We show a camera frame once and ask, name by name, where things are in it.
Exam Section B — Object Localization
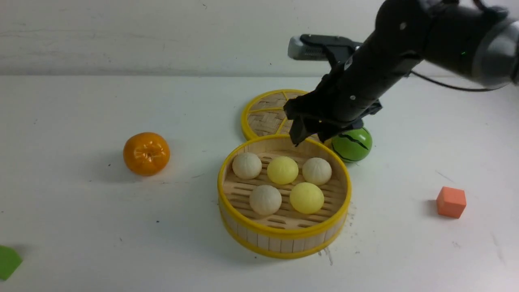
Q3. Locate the green toy watermelon ball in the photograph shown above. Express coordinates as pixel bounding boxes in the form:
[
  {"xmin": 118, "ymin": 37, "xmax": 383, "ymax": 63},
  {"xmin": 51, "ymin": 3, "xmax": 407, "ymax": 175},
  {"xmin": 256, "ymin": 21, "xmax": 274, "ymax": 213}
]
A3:
[{"xmin": 330, "ymin": 127, "xmax": 373, "ymax": 163}]

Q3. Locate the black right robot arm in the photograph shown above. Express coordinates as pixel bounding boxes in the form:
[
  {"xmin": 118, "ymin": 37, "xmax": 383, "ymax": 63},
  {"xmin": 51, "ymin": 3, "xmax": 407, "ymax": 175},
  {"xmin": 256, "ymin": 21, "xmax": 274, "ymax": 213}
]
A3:
[{"xmin": 283, "ymin": 0, "xmax": 519, "ymax": 145}]

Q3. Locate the white bun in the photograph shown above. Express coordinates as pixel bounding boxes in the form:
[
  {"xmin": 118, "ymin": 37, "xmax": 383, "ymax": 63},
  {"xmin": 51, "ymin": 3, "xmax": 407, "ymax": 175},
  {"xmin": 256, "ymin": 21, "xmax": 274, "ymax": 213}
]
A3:
[
  {"xmin": 302, "ymin": 157, "xmax": 332, "ymax": 185},
  {"xmin": 232, "ymin": 152, "xmax": 262, "ymax": 180},
  {"xmin": 249, "ymin": 185, "xmax": 282, "ymax": 216}
]

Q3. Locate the bamboo steamer tray yellow rim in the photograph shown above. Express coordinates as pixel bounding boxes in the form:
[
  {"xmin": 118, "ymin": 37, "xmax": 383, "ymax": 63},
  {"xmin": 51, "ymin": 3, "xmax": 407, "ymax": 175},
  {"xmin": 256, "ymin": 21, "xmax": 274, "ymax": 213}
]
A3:
[{"xmin": 217, "ymin": 135, "xmax": 352, "ymax": 259}]

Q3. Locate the yellow bun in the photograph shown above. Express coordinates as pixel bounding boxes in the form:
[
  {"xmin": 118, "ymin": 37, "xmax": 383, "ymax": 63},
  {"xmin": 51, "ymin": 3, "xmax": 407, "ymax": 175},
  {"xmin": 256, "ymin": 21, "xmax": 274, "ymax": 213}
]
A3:
[
  {"xmin": 289, "ymin": 182, "xmax": 324, "ymax": 214},
  {"xmin": 267, "ymin": 157, "xmax": 299, "ymax": 185}
]

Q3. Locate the orange toy tangerine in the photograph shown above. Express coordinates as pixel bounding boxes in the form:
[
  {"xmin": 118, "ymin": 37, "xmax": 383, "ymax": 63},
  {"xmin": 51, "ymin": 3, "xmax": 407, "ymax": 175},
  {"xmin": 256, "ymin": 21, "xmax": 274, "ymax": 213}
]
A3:
[{"xmin": 123, "ymin": 132, "xmax": 170, "ymax": 177}]

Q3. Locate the orange foam cube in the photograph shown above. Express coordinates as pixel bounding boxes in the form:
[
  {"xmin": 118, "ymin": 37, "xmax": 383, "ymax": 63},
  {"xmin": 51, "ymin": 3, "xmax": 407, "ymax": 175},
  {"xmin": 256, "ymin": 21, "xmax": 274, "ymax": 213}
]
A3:
[{"xmin": 436, "ymin": 186, "xmax": 467, "ymax": 219}]

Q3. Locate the woven bamboo steamer lid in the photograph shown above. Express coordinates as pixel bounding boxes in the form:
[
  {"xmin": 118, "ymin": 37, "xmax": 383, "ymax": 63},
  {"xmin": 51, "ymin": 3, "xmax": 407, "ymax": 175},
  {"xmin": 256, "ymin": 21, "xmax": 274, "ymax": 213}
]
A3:
[{"xmin": 240, "ymin": 89, "xmax": 307, "ymax": 140}]

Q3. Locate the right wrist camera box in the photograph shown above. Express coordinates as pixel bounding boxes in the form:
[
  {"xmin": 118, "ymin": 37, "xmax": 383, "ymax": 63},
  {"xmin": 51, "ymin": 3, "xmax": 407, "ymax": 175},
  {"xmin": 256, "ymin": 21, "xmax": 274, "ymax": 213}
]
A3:
[{"xmin": 287, "ymin": 34, "xmax": 363, "ymax": 67}]

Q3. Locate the green foam block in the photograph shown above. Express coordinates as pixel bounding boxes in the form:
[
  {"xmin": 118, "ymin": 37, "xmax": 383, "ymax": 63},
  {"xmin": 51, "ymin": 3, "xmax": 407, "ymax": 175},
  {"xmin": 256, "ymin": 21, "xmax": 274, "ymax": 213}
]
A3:
[{"xmin": 0, "ymin": 245, "xmax": 23, "ymax": 281}]

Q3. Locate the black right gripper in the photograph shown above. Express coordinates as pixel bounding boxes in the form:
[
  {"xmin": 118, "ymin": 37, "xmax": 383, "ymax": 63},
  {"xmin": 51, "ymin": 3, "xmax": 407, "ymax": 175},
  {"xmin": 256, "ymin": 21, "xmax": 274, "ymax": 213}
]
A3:
[{"xmin": 285, "ymin": 45, "xmax": 422, "ymax": 146}]

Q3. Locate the yellow bun bottom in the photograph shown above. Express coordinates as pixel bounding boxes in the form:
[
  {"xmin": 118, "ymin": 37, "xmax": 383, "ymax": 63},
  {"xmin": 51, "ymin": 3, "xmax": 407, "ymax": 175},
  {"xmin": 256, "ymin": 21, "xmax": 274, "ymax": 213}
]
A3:
[{"xmin": 289, "ymin": 182, "xmax": 324, "ymax": 214}]

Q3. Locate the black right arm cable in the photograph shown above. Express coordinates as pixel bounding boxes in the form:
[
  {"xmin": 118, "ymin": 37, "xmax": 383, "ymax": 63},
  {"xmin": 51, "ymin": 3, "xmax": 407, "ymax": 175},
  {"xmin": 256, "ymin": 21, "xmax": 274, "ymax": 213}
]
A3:
[{"xmin": 410, "ymin": 71, "xmax": 495, "ymax": 93}]

